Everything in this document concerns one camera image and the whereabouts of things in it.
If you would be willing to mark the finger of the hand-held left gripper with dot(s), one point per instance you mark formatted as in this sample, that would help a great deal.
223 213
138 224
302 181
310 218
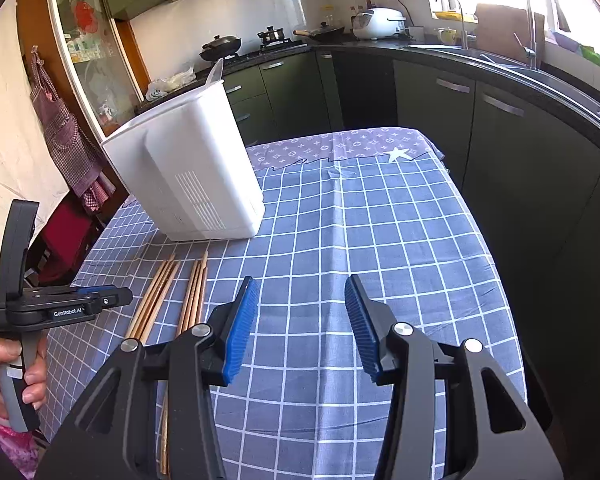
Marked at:
115 299
97 289

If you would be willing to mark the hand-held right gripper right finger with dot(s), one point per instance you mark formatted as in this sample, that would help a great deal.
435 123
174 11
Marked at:
362 332

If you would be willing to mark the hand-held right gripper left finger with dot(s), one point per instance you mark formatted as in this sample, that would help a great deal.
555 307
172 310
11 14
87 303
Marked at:
240 332

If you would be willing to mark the row of wooden chopsticks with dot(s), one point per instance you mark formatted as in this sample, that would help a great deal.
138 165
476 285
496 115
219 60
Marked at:
192 290

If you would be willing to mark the white plastic utensil holder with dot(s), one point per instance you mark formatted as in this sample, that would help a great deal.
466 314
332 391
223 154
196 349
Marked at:
180 160

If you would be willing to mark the person's left forearm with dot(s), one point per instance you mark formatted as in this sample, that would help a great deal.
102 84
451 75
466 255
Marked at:
2 440

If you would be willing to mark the dark wooden chair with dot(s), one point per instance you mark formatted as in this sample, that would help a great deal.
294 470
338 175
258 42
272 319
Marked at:
67 240

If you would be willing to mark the blue checked tablecloth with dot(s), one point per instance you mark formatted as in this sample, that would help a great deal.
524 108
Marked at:
330 240

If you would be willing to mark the red checked apron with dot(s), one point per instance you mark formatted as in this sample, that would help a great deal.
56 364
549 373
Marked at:
62 135

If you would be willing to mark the clear plastic bag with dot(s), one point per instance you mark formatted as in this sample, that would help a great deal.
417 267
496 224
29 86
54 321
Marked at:
172 84

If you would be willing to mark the dark green base cabinet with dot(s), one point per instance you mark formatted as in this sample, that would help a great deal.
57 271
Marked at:
285 100
520 170

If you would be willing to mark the glass cabinet door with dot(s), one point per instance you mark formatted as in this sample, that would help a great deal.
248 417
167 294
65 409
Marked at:
87 60

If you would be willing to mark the black wok with lid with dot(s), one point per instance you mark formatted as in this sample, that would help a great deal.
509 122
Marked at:
221 47

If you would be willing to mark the black stove burner grate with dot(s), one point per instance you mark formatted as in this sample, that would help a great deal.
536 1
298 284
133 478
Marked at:
275 37

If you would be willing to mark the black pan with lid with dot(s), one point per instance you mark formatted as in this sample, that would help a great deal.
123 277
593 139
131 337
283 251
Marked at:
325 33

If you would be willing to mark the black kitchen countertop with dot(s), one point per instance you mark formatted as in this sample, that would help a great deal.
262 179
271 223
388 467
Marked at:
555 95

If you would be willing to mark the white mug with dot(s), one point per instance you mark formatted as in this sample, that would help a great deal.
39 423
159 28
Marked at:
446 36

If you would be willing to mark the white rice cooker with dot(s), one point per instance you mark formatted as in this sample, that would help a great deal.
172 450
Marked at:
380 22

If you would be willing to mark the small chrome faucet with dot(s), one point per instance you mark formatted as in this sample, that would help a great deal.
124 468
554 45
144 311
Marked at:
462 20

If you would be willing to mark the brown cutting board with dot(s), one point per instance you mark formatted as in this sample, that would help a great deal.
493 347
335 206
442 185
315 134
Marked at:
500 32

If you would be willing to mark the tall chrome faucet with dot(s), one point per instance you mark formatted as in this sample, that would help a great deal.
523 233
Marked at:
531 35

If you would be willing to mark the green plastic bag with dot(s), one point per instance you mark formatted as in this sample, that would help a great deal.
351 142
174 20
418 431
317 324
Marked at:
597 60

